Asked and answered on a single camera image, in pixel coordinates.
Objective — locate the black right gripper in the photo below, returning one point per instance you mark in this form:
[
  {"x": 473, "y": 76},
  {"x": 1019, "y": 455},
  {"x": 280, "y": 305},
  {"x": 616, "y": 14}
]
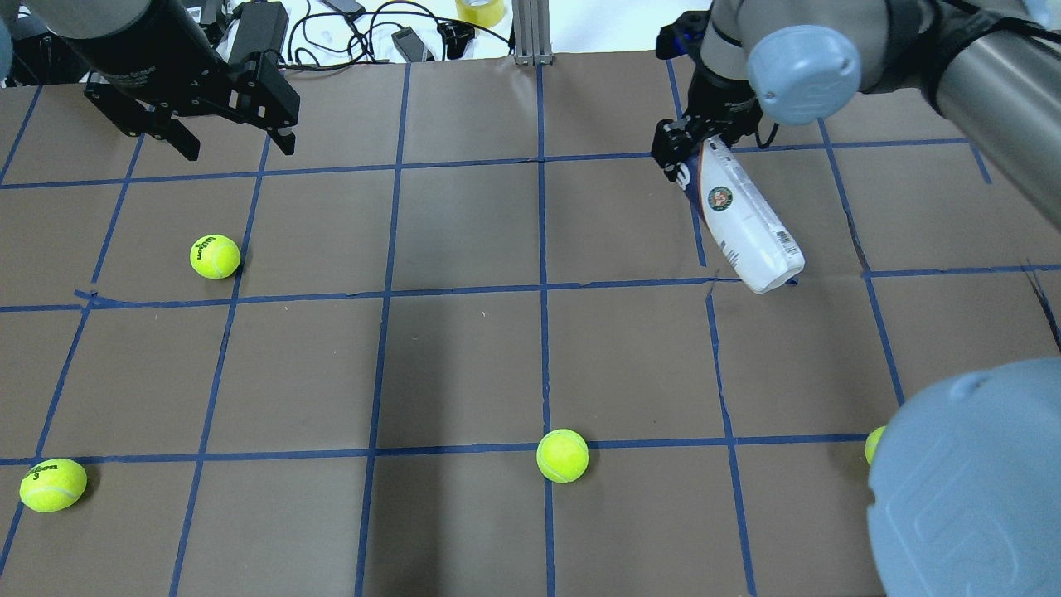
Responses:
[{"x": 723, "y": 101}]

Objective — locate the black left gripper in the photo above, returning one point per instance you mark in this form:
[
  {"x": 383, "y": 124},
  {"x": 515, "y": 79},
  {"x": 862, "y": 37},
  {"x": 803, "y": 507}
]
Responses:
[{"x": 153, "y": 65}]

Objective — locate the white tennis ball can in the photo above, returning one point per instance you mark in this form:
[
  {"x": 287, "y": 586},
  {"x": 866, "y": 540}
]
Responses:
[{"x": 749, "y": 233}]

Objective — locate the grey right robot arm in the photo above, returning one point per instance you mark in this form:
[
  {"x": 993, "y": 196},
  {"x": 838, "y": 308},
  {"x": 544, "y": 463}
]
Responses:
[{"x": 965, "y": 476}]

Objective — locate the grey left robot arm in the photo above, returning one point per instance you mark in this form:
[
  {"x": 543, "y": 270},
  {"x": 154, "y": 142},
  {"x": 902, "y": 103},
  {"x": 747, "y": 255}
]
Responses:
[{"x": 75, "y": 25}]

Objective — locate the yellow tennis ball upper left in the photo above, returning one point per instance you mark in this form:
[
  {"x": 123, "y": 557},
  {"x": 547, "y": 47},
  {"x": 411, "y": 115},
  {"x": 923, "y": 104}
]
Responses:
[{"x": 215, "y": 256}]

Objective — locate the yellow tennis ball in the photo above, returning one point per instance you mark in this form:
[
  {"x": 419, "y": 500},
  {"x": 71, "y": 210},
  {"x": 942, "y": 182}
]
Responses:
[
  {"x": 53, "y": 485},
  {"x": 215, "y": 256},
  {"x": 872, "y": 442},
  {"x": 562, "y": 456}
]

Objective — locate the yellow tennis ball centre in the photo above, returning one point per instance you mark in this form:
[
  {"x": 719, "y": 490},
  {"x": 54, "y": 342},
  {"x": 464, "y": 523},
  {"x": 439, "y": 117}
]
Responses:
[{"x": 562, "y": 456}]

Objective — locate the yellow tennis ball right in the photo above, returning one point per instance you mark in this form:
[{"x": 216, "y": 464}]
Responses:
[{"x": 872, "y": 442}]

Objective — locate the yellow tennis ball lower left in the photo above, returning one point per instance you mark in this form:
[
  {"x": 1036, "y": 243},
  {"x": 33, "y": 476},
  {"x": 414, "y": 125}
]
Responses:
[{"x": 53, "y": 485}]

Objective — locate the yellow tape roll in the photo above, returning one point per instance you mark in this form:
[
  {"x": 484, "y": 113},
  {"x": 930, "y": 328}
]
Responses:
[{"x": 484, "y": 13}]

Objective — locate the aluminium frame post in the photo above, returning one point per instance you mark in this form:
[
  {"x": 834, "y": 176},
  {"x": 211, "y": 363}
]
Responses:
[{"x": 530, "y": 32}]

